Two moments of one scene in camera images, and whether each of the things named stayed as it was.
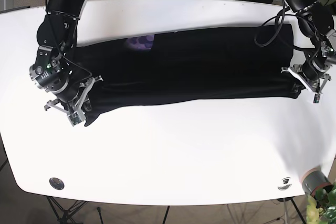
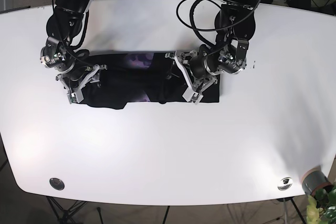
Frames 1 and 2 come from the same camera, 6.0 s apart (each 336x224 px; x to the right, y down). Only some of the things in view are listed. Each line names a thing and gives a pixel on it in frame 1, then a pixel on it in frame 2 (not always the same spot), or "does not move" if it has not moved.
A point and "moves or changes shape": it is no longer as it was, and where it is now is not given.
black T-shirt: x=245 y=63 moves or changes shape
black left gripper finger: x=296 y=69 → x=191 y=92
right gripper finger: x=85 y=102 → x=94 y=76
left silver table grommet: x=57 y=183 does not move
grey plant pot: x=314 y=179 does not move
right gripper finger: x=75 y=116 → x=71 y=96
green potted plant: x=322 y=209 does not move
